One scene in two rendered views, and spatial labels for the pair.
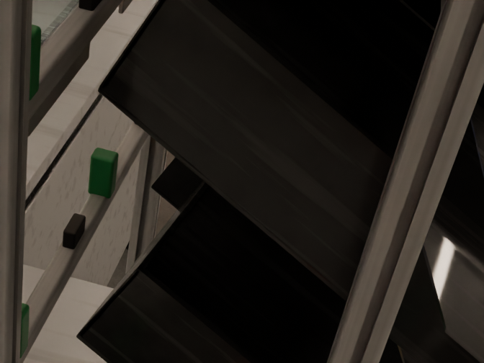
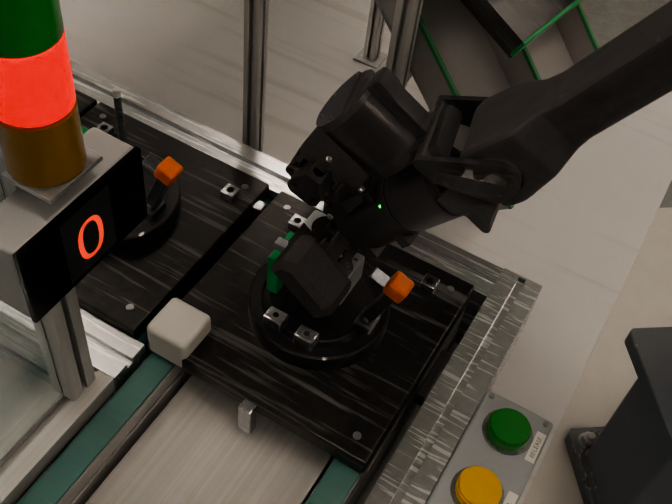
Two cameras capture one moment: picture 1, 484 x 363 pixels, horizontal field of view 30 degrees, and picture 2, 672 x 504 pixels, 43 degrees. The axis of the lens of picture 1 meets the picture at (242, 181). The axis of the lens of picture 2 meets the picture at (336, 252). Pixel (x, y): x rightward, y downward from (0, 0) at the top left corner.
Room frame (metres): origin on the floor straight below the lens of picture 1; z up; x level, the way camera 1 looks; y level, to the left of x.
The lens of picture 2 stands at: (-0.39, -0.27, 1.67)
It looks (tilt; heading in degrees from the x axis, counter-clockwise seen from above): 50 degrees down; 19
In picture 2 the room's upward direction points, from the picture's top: 8 degrees clockwise
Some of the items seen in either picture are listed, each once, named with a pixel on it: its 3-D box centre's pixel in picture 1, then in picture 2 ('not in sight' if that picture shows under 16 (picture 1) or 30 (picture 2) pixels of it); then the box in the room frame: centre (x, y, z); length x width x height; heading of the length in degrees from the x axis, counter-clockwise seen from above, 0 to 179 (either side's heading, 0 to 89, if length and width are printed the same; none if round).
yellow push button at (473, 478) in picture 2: not in sight; (477, 491); (-0.01, -0.30, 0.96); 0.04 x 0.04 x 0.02
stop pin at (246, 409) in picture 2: not in sight; (247, 416); (-0.04, -0.08, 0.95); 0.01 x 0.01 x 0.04; 85
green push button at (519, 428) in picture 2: not in sight; (507, 431); (0.06, -0.30, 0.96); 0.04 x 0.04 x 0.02
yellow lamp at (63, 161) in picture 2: not in sight; (40, 132); (-0.09, 0.04, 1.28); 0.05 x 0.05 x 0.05
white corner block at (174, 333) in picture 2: not in sight; (179, 332); (0.00, 0.02, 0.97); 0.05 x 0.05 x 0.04; 85
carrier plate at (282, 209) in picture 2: not in sight; (317, 316); (0.09, -0.09, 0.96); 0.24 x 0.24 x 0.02; 85
